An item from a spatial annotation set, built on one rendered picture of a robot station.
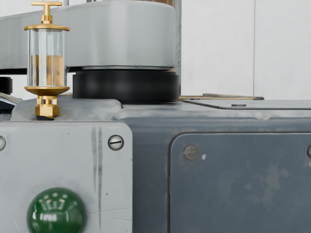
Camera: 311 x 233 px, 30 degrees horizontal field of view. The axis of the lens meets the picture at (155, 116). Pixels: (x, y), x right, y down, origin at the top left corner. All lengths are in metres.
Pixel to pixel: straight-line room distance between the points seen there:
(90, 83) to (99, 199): 0.18
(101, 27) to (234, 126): 0.16
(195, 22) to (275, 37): 0.78
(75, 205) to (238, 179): 0.11
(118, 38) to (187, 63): 5.12
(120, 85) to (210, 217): 0.14
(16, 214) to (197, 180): 0.11
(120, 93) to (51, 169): 0.17
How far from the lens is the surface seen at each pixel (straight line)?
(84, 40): 0.47
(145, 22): 0.46
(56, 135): 0.29
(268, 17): 5.77
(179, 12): 0.85
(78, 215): 0.28
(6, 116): 0.73
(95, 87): 0.46
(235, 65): 5.66
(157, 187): 0.35
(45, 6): 0.38
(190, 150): 0.34
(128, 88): 0.45
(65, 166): 0.29
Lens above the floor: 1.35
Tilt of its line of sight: 3 degrees down
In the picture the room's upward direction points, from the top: straight up
